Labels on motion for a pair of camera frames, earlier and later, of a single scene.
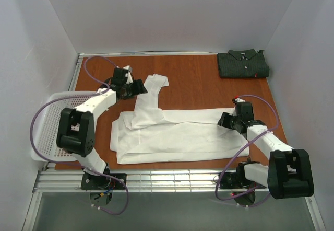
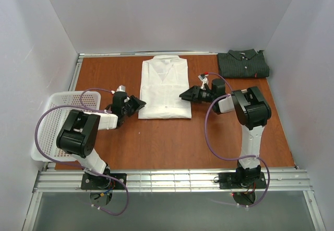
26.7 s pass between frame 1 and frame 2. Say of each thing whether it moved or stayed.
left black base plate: stayed
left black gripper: moved
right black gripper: moved
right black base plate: stayed
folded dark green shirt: stayed
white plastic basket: stayed
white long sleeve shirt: moved
